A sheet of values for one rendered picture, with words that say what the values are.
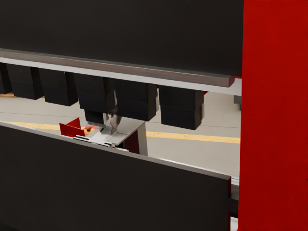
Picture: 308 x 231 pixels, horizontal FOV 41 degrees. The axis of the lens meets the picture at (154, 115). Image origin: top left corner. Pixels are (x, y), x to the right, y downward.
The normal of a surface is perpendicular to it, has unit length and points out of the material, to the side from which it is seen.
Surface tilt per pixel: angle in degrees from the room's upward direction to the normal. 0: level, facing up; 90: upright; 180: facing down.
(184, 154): 0
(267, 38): 90
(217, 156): 0
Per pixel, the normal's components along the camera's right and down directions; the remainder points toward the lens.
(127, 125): -0.07, -0.90
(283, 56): -0.48, 0.41
